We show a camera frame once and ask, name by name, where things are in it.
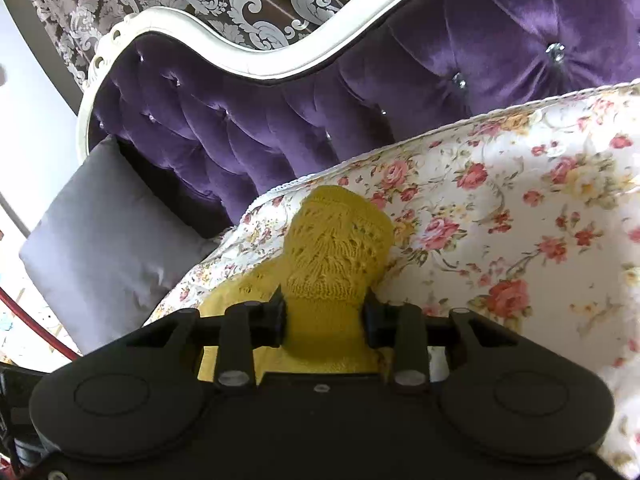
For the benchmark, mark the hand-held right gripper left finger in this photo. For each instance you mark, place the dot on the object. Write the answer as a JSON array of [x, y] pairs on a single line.
[[274, 317]]

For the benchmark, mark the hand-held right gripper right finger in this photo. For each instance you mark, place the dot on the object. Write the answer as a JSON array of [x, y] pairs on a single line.
[[372, 320]]

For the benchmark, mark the yellow knit garment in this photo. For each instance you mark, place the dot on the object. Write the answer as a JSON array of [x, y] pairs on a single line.
[[335, 260]]

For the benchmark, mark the grey cushion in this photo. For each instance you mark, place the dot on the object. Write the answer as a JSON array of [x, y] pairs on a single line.
[[105, 240]]

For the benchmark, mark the purple tufted headboard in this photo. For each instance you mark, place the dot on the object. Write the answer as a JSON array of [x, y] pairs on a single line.
[[240, 130]]

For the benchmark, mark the floral blanket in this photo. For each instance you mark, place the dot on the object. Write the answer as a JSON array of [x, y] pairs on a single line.
[[525, 200]]

